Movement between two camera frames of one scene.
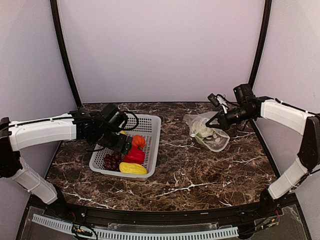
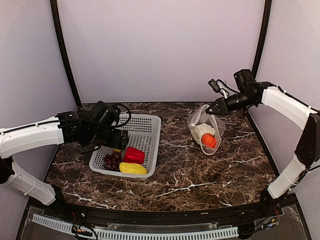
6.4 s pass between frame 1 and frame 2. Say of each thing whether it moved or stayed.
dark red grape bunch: stayed
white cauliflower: moved
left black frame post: stayed
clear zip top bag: moved
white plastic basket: stayed
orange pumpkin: moved
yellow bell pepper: stayed
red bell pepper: stayed
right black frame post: stayed
